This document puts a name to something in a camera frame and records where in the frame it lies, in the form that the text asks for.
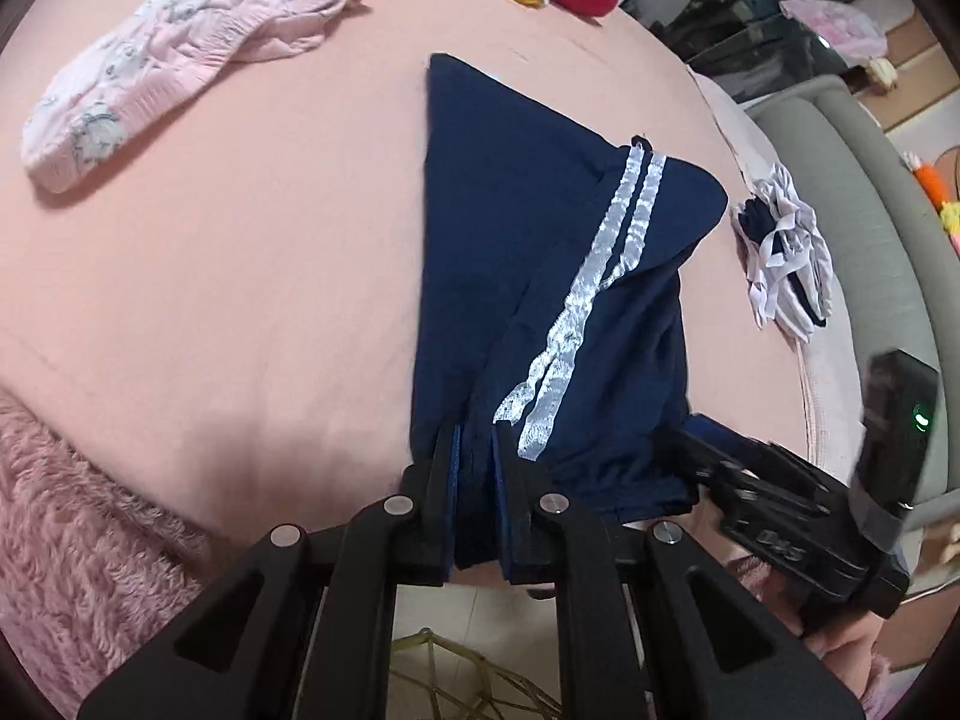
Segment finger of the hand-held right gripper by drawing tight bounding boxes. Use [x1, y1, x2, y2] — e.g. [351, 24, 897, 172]
[686, 412, 773, 466]
[656, 426, 732, 522]

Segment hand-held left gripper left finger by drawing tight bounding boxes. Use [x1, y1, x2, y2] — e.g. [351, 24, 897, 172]
[79, 424, 460, 720]

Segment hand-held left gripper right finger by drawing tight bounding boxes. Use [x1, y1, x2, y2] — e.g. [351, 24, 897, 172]
[491, 431, 867, 720]

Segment navy shorts with white stripes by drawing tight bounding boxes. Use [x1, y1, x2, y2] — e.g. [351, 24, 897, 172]
[409, 52, 730, 571]

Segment pink patterned pants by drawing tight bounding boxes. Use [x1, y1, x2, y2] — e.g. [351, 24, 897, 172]
[21, 0, 413, 194]

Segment person's right hand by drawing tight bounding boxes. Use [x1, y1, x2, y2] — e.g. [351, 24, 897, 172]
[806, 615, 897, 695]

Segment navy folded garment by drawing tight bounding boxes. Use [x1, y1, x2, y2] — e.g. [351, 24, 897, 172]
[735, 199, 781, 271]

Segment navy and white folded cloth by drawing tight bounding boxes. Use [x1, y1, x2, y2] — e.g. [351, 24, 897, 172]
[750, 161, 833, 278]

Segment bed with pink sheet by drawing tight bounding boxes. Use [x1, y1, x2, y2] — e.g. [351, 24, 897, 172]
[0, 0, 901, 616]

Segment orange carrot plush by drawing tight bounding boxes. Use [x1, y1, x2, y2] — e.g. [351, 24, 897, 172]
[904, 154, 947, 207]

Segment pink fuzzy cloth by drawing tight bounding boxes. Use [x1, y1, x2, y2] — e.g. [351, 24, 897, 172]
[0, 390, 248, 720]

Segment white folded garment with straps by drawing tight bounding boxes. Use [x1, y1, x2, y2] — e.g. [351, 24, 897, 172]
[746, 262, 835, 346]

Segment gold wire basket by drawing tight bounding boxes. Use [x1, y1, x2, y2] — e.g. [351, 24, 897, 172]
[390, 630, 563, 720]

